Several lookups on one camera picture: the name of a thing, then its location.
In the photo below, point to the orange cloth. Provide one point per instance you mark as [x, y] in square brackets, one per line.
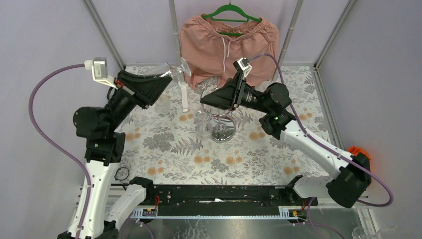
[355, 150]

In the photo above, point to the pink shorts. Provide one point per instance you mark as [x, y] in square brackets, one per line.
[211, 47]

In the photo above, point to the floral table mat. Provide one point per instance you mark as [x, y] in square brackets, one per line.
[167, 149]

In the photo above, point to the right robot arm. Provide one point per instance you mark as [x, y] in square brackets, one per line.
[348, 176]

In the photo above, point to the chrome wine glass rack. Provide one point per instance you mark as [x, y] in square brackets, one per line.
[223, 127]

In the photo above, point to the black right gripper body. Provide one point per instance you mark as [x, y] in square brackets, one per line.
[240, 95]

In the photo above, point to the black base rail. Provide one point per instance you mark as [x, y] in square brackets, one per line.
[210, 201]

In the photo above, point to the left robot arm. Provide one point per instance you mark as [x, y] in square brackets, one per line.
[104, 150]

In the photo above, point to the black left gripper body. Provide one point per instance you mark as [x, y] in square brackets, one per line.
[132, 88]

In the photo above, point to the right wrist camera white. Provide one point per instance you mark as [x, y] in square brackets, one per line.
[242, 65]

